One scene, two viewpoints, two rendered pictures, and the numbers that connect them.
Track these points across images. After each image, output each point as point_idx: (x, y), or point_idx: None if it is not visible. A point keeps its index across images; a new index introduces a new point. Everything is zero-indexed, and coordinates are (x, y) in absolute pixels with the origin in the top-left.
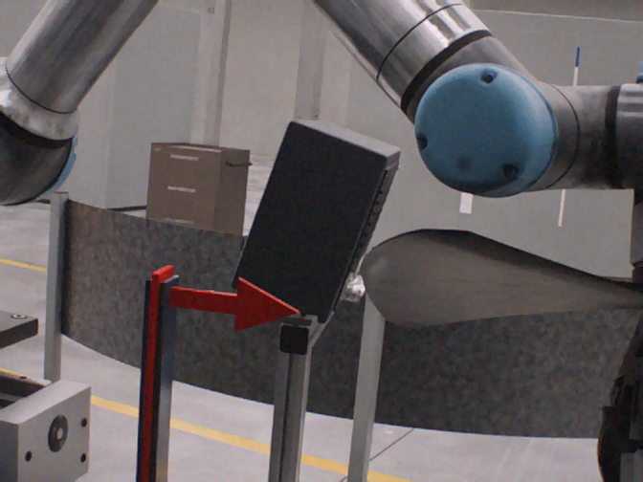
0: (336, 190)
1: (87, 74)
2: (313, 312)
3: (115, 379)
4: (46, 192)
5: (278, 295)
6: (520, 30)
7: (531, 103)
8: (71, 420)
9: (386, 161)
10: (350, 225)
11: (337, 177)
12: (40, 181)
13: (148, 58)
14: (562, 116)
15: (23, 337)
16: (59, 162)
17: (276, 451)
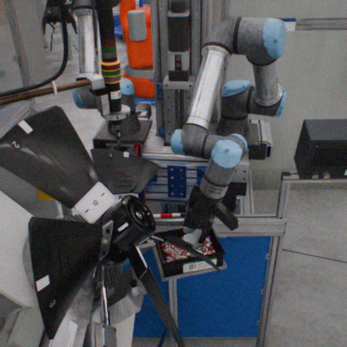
0: (304, 144)
1: (262, 93)
2: (298, 174)
3: None
4: (274, 116)
5: (296, 166)
6: None
7: (172, 140)
8: (238, 169)
9: (310, 141)
10: (304, 155)
11: (305, 140)
12: (270, 113)
13: None
14: (190, 145)
15: (251, 148)
16: (274, 110)
17: (277, 202)
